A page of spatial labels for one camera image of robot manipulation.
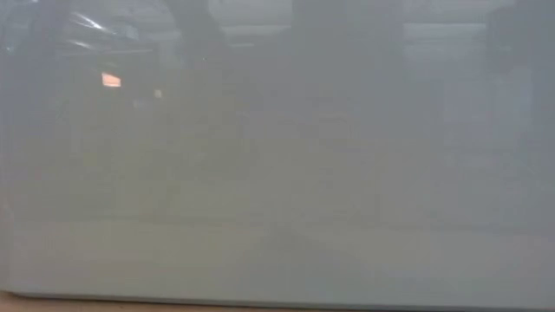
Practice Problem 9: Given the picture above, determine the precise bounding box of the grey plastic bin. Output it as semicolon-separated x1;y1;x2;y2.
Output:
0;0;555;311

